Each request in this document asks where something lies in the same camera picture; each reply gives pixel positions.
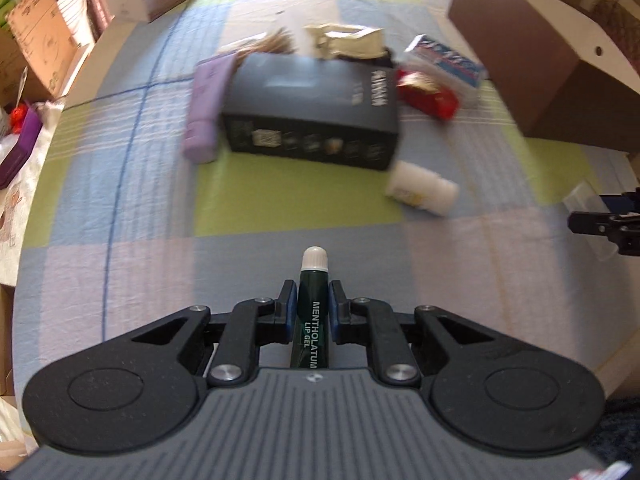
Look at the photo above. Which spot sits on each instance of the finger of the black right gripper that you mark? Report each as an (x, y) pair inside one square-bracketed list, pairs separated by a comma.
[(619, 229)]

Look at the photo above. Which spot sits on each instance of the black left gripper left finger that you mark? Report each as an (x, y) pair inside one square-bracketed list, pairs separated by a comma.
[(240, 334)]

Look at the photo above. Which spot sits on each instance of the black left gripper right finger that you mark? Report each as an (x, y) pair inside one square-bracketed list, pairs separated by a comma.
[(373, 324)]

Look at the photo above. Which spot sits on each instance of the green Mentholatum lip gel tube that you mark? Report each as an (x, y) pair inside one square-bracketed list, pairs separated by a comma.
[(310, 342)]

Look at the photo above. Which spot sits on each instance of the black rectangular product box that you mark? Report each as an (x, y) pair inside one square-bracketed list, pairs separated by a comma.
[(334, 111)]

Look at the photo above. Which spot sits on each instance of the red snack packet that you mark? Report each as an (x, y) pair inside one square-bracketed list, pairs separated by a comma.
[(424, 93)]

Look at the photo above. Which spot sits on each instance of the cream hair claw clip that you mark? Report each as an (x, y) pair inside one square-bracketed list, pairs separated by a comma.
[(333, 40)]

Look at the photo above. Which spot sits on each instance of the cotton swabs bag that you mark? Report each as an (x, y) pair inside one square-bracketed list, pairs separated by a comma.
[(278, 41)]

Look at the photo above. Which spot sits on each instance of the brown cardboard sorting box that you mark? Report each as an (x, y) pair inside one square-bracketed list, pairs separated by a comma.
[(560, 75)]

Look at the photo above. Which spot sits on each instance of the white pill bottle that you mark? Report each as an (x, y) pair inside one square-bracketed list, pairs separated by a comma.
[(423, 189)]

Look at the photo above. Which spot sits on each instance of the purple tube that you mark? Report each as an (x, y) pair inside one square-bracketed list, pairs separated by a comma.
[(210, 83)]

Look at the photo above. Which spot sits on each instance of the brown cardboard carton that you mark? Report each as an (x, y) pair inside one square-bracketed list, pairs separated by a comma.
[(44, 39)]

